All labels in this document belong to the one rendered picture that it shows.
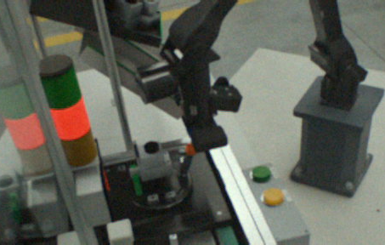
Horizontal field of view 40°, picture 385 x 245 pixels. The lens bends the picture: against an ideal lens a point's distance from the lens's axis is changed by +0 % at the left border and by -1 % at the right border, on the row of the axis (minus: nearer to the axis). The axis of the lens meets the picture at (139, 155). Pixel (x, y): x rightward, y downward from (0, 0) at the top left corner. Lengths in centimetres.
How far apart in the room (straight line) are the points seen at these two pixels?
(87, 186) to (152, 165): 30
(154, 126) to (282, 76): 42
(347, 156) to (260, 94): 44
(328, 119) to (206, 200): 30
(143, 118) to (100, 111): 14
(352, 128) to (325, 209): 20
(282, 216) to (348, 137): 22
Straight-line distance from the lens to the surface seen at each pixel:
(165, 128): 144
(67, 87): 67
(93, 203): 75
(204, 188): 109
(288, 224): 104
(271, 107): 149
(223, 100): 97
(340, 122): 111
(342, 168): 120
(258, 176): 111
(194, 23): 88
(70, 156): 74
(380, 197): 125
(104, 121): 151
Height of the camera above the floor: 174
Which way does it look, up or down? 40 degrees down
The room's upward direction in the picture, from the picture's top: 12 degrees counter-clockwise
